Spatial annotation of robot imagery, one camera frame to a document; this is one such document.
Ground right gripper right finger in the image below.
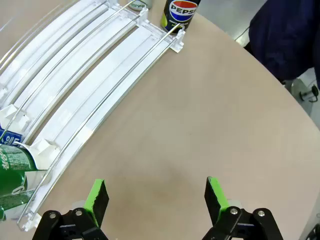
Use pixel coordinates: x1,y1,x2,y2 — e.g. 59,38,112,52
201,176,285,240

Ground black Pepsi can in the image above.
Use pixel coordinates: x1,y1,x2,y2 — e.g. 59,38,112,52
159,0,202,35

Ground office chair base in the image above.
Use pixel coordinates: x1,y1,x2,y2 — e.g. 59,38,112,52
291,77,320,103

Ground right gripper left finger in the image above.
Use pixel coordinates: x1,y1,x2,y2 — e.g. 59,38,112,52
31,178,110,240

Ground white can green text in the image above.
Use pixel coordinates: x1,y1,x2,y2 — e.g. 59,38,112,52
128,0,153,11

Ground blue Pocari Sweat can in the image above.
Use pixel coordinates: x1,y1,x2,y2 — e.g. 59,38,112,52
0,128,25,147

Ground clear can dispenser rack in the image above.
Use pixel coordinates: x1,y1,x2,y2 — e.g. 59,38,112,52
0,0,186,232

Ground person in purple jacket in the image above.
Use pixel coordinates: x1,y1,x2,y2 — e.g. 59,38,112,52
246,0,320,82

